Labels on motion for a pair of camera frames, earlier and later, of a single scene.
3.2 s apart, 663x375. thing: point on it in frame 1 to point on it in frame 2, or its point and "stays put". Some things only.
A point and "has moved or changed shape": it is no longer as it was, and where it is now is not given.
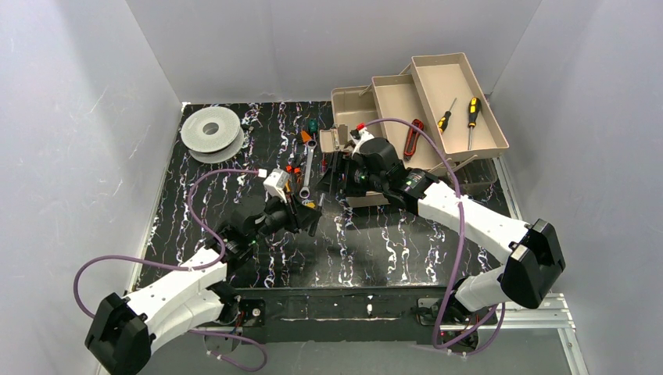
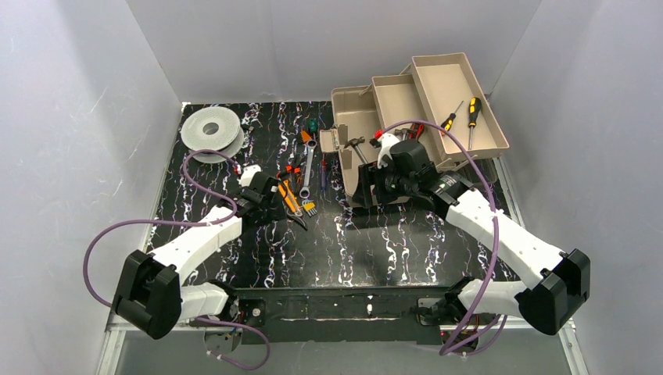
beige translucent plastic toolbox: (443, 97) stays put
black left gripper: (298, 216) to (274, 201)
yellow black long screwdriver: (474, 108) stays put
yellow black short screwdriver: (442, 122) has moved or changed shape
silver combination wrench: (305, 192) stays put
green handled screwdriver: (313, 126) stays put
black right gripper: (341, 169) to (370, 183)
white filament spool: (213, 135) stays put
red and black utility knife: (412, 140) stays put
